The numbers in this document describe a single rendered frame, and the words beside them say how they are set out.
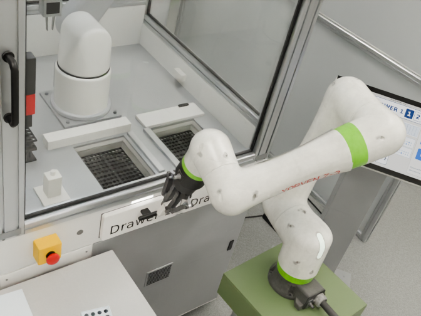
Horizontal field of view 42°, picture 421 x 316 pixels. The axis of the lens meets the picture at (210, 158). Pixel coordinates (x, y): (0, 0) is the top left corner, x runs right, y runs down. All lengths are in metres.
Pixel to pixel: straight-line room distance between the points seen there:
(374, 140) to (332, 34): 1.83
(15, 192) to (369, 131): 0.93
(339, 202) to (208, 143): 1.24
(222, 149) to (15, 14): 0.56
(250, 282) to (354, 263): 1.56
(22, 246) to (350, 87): 1.03
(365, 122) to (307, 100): 1.96
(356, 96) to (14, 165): 0.91
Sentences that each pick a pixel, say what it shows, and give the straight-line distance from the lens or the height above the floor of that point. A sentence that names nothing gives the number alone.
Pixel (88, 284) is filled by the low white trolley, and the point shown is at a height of 0.76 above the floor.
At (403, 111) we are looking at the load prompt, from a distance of 2.31.
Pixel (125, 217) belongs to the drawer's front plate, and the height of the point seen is 0.89.
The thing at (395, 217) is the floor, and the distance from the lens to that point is 3.72.
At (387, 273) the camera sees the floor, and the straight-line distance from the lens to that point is 3.33.
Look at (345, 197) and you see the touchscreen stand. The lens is 2.49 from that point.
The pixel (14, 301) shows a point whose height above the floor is 0.78.
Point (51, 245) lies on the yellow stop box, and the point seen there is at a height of 0.91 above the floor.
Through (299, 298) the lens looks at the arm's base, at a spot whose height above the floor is 0.89.
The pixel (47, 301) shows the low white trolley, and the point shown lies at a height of 0.76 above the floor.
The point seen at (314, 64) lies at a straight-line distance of 3.32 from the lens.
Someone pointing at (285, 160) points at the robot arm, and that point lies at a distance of 1.38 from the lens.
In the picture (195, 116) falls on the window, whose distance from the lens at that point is 1.73.
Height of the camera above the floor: 2.19
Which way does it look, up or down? 38 degrees down
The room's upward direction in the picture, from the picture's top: 15 degrees clockwise
